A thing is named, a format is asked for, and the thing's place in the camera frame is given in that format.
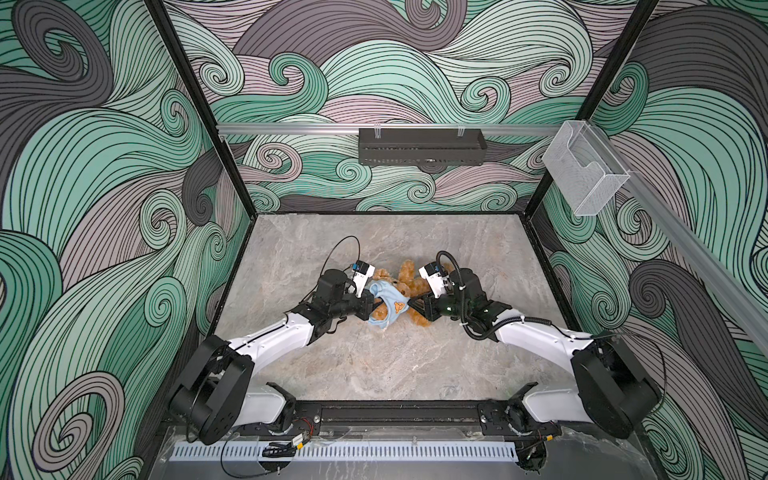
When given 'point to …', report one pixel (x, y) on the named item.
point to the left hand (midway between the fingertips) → (384, 297)
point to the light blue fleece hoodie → (397, 302)
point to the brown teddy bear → (410, 284)
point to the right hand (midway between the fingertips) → (411, 301)
